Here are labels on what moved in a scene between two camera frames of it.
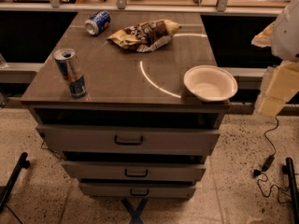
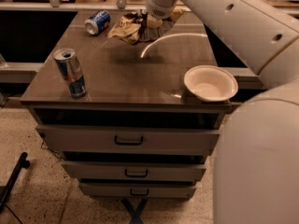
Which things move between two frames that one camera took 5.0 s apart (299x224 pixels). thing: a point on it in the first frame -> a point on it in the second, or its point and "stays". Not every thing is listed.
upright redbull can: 71,72 stays
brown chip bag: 145,36 -> 135,26
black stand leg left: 21,163 stays
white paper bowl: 210,82 stays
